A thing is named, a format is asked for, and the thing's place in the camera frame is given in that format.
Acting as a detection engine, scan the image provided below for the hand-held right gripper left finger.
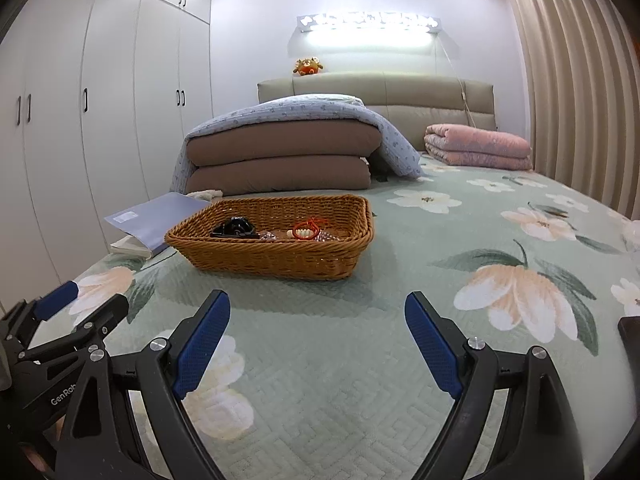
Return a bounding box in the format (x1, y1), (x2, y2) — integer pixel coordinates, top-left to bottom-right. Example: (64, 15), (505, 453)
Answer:
(50, 289), (232, 480)

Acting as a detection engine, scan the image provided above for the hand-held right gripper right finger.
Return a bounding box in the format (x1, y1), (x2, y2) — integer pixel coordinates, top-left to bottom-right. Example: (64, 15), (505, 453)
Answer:
(404, 291), (586, 480)

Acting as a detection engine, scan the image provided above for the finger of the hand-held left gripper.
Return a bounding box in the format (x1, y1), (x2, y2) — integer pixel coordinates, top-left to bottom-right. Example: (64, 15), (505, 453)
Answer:
(0, 280), (81, 346)
(20, 292), (131, 362)

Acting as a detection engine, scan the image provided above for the brown wicker basket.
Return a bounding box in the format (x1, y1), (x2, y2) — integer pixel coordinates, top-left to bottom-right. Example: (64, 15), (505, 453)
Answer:
(164, 194), (376, 282)

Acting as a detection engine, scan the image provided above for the red braided bracelet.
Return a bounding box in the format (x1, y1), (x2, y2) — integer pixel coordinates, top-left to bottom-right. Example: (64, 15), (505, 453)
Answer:
(292, 217), (327, 242)

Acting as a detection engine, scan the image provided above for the white book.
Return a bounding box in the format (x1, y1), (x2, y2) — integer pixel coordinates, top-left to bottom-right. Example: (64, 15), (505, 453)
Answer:
(110, 237), (154, 261)

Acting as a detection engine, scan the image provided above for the floral green bedspread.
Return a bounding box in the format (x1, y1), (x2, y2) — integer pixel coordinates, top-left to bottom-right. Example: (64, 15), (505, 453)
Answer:
(65, 152), (640, 480)

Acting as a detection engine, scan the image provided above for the light blue folder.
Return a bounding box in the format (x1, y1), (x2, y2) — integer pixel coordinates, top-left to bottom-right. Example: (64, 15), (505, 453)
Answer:
(104, 191), (211, 257)

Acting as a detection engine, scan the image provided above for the black hair clip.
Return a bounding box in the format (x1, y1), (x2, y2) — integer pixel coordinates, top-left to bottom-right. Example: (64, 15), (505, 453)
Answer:
(210, 215), (259, 240)

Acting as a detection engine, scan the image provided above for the brown cushion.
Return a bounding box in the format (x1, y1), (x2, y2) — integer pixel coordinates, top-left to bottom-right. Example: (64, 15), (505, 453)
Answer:
(185, 155), (372, 196)
(186, 121), (383, 167)

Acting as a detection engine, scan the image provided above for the white wardrobe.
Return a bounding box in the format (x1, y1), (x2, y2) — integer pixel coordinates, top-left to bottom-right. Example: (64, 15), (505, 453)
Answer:
(0, 0), (213, 306)

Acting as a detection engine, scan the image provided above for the dark flat object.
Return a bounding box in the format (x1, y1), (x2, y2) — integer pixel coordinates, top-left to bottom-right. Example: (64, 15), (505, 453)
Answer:
(617, 316), (640, 362)

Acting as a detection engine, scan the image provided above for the pink folded blanket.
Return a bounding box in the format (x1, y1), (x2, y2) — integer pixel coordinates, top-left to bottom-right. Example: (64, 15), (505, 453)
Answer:
(424, 123), (534, 171)

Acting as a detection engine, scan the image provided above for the beige padded headboard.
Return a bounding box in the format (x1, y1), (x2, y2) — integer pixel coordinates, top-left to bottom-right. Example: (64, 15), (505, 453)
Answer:
(257, 72), (498, 152)

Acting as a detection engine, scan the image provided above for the blue patterned blanket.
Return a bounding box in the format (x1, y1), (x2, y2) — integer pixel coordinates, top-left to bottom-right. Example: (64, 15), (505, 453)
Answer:
(170, 94), (426, 194)

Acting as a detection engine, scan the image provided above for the beige curtain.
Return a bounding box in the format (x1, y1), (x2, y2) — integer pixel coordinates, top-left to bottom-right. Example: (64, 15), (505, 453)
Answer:
(492, 0), (640, 221)

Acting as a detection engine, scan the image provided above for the orange plush toy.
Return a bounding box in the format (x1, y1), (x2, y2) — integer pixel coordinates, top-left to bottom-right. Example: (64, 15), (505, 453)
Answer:
(292, 56), (325, 77)

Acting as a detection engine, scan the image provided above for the white cable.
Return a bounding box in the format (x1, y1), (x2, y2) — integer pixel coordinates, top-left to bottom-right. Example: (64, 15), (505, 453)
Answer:
(439, 41), (477, 127)

